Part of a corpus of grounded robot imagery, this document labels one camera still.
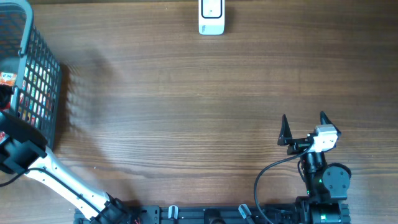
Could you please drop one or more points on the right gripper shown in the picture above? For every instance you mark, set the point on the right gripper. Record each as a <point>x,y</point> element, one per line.
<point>286,138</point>

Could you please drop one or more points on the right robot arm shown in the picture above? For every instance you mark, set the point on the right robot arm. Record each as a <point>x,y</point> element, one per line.
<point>326,184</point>

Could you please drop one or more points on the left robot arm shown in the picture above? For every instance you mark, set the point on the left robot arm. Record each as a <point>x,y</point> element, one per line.
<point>24,151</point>

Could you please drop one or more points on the white barcode scanner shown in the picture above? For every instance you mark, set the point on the white barcode scanner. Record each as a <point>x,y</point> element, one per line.
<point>211,17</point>

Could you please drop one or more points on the grey plastic shopping basket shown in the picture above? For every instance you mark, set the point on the grey plastic shopping basket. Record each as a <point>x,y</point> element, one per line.
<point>25,52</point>

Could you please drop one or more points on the orange juice carton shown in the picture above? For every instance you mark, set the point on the orange juice carton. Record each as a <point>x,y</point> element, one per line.
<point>7,78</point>

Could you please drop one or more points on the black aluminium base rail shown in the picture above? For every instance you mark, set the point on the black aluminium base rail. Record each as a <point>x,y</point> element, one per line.
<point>232,215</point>

